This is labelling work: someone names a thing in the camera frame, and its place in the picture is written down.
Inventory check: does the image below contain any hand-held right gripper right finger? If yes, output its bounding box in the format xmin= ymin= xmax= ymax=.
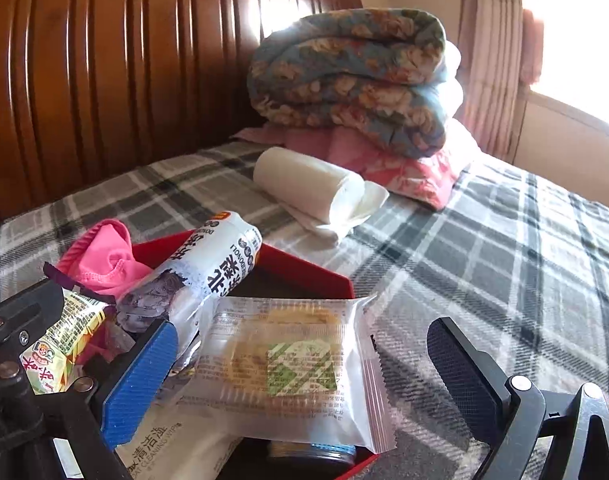
xmin=427 ymin=316 xmax=609 ymax=480

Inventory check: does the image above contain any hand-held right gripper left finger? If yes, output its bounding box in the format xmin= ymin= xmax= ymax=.
xmin=0 ymin=317 xmax=179 ymax=480

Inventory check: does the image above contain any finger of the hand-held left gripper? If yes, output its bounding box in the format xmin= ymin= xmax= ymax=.
xmin=0 ymin=280 xmax=66 ymax=363

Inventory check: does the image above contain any colourful foil snack packet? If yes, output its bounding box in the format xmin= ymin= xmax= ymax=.
xmin=19 ymin=261 xmax=118 ymax=397

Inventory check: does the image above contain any white wipes packet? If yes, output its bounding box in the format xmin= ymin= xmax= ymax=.
xmin=115 ymin=402 xmax=245 ymax=480

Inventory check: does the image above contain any pink cloth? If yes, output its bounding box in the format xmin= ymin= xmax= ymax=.
xmin=57 ymin=218 xmax=154 ymax=297

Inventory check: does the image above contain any white label snack packet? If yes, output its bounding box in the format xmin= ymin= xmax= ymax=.
xmin=115 ymin=210 xmax=264 ymax=342

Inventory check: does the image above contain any translucent white pastry packet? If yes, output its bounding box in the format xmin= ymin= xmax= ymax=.
xmin=177 ymin=295 xmax=396 ymax=454

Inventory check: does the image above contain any red octagonal box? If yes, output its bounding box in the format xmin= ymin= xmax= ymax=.
xmin=133 ymin=230 xmax=381 ymax=480

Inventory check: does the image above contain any grey plaid blanket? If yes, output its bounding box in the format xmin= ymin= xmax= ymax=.
xmin=0 ymin=140 xmax=609 ymax=480

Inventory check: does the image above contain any pink floral pillow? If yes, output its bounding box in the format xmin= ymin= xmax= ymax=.
xmin=231 ymin=120 xmax=481 ymax=212

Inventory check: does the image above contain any white roll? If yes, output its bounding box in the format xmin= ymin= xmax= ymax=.
xmin=253 ymin=146 xmax=391 ymax=247

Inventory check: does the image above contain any brown wooden headboard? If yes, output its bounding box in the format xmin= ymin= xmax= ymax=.
xmin=0 ymin=0 xmax=363 ymax=227

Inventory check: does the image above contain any floral folded quilt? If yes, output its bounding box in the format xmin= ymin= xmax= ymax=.
xmin=247 ymin=6 xmax=466 ymax=159

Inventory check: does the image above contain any pink striped curtain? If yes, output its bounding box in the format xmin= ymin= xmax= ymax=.
xmin=457 ymin=0 xmax=541 ymax=157

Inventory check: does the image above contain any bright window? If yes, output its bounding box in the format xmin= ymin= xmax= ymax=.
xmin=521 ymin=0 xmax=609 ymax=113

